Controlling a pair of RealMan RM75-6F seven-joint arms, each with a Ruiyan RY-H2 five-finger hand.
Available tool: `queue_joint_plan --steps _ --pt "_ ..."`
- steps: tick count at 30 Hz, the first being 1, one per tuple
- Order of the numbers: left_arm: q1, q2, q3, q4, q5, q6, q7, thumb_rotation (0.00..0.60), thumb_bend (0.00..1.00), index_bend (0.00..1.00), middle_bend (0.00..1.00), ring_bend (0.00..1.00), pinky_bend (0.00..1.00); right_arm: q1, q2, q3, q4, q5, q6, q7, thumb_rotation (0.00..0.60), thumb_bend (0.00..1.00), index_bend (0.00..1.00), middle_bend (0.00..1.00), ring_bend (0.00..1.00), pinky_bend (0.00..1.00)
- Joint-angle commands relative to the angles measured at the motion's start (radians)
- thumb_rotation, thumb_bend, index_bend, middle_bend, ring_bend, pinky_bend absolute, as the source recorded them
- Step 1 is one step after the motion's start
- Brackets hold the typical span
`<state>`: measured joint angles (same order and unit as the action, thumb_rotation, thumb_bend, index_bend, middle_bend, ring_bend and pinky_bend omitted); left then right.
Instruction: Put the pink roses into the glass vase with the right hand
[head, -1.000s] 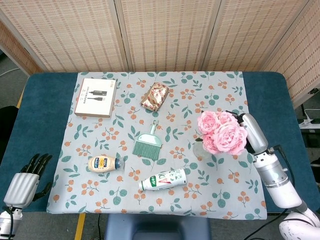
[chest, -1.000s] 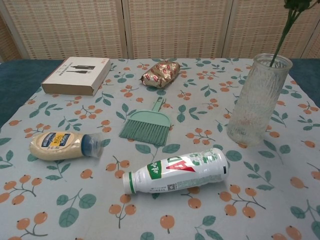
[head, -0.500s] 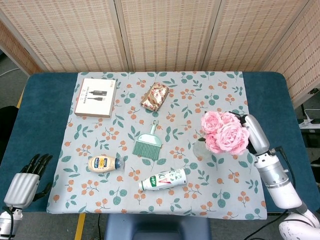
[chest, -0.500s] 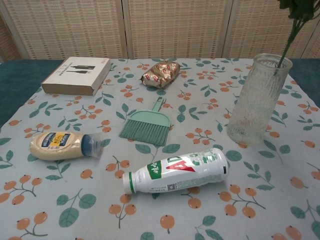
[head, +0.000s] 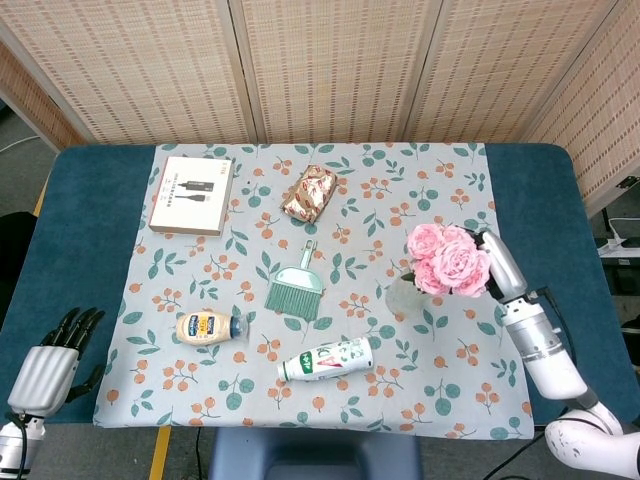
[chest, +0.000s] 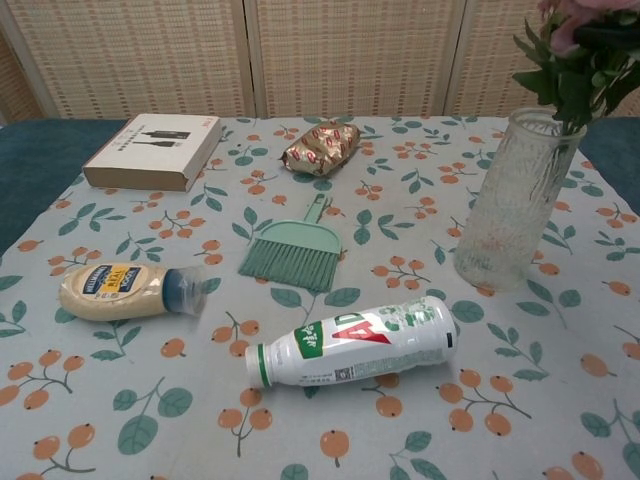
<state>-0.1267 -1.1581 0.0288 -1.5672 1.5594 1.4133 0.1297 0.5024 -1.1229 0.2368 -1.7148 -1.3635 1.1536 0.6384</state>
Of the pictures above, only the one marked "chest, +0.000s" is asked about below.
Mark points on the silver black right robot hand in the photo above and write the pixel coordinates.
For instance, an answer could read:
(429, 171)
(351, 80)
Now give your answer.
(607, 35)

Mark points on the pink flower bouquet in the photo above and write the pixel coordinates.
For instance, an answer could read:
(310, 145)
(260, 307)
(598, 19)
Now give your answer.
(575, 75)

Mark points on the clear textured glass vase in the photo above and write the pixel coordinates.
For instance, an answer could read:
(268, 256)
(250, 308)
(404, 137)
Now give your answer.
(510, 225)

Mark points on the green hand brush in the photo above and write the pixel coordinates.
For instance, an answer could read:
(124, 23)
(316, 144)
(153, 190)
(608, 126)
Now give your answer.
(292, 255)

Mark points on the bamboo folding screen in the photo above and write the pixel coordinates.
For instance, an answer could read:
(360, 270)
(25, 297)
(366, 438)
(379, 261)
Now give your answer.
(340, 55)

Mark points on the gold red snack packet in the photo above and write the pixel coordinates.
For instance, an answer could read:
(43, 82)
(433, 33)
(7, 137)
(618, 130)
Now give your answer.
(320, 147)

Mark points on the white AD milk bottle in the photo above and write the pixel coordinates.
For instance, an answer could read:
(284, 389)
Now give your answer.
(360, 345)

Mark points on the floral print tablecloth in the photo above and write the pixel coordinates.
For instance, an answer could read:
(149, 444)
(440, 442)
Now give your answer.
(320, 410)

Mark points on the mayonnaise squeeze bottle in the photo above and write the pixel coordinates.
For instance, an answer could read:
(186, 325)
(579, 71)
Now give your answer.
(115, 295)

